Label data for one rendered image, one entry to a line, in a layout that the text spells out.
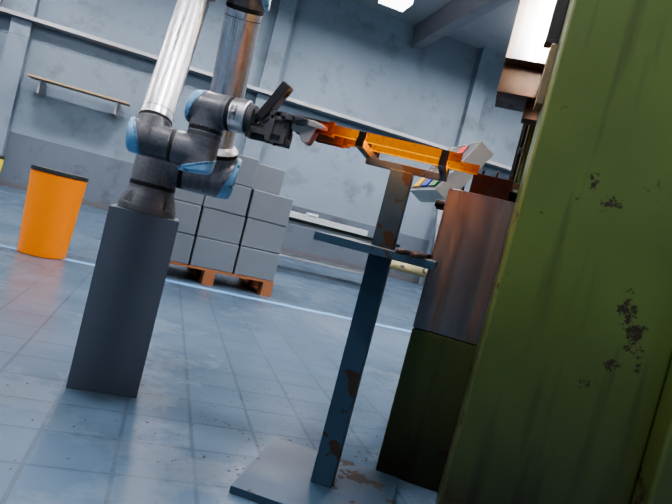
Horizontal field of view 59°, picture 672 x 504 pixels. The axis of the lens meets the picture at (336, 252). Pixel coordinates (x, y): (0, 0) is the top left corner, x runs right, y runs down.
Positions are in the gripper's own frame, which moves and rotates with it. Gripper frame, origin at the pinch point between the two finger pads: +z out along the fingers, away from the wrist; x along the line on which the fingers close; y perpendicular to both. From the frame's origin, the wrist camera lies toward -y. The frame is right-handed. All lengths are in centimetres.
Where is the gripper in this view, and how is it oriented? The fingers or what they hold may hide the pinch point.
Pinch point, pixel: (324, 126)
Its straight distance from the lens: 155.6
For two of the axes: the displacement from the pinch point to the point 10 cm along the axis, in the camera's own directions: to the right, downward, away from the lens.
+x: -1.7, 0.0, -9.8
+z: 9.5, 2.5, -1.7
